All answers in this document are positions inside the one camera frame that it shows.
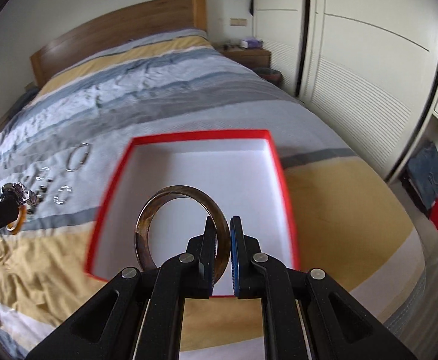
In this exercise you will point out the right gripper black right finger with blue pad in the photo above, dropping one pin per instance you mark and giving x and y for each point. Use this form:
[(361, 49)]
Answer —
[(306, 315)]

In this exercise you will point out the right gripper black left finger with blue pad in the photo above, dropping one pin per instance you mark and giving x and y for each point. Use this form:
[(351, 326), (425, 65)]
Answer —
[(137, 315)]

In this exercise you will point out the amber orange bangle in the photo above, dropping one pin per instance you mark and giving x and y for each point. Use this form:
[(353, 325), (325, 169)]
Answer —
[(15, 227)]

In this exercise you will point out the dark brown bangle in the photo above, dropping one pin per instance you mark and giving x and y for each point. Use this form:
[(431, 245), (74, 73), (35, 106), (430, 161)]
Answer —
[(166, 195)]

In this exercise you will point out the red jewelry box white inside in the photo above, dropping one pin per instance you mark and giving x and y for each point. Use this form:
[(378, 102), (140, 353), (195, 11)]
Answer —
[(239, 169)]

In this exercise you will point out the striped blue yellow bedspread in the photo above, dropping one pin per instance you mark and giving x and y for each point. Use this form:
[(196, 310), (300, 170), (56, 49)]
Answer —
[(72, 135)]

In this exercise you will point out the folded blue jeans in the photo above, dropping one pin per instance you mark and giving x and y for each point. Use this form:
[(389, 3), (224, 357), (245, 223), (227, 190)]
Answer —
[(420, 177)]

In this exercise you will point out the dark waste bin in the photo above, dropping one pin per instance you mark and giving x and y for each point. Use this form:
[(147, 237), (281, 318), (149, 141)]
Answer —
[(271, 75)]

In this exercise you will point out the wooden headboard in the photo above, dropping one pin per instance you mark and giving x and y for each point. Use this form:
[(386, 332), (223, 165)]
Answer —
[(114, 29)]

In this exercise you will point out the white sliding wardrobe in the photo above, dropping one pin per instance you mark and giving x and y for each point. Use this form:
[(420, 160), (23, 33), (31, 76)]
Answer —
[(367, 68)]

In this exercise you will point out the wooden nightstand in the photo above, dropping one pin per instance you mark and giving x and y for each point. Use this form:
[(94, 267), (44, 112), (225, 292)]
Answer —
[(250, 58)]

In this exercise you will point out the purple tissue box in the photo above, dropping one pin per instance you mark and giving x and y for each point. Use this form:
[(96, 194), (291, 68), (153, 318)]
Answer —
[(250, 43)]

